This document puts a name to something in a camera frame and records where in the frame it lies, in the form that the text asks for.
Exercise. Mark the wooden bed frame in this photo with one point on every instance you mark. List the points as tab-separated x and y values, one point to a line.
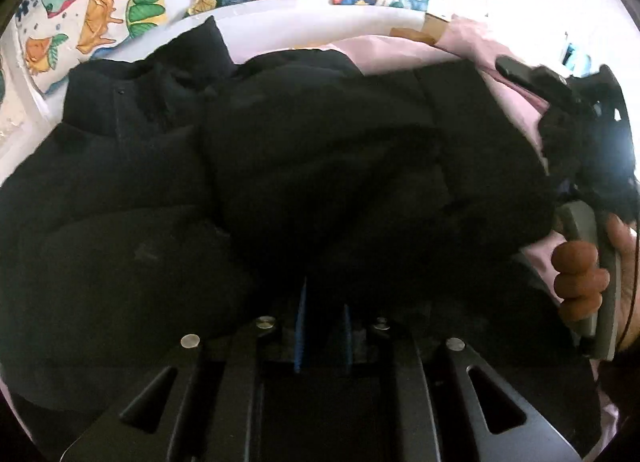
420	30

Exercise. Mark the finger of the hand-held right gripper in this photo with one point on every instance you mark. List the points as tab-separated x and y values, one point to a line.
530	75

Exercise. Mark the fruit print wall poster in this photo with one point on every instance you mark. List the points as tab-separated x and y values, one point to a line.
100	7

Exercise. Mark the pink bed sheet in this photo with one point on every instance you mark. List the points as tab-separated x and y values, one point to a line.
390	55

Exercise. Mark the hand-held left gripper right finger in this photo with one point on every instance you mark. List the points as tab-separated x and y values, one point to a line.
347	342

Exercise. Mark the black puffer jacket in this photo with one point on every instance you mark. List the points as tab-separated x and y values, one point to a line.
300	167

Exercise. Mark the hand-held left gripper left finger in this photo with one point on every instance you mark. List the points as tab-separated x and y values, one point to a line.
300	337

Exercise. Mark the blue white device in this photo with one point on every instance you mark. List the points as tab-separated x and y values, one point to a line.
572	55

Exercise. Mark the person's right hand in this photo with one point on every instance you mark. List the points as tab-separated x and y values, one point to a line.
580	282

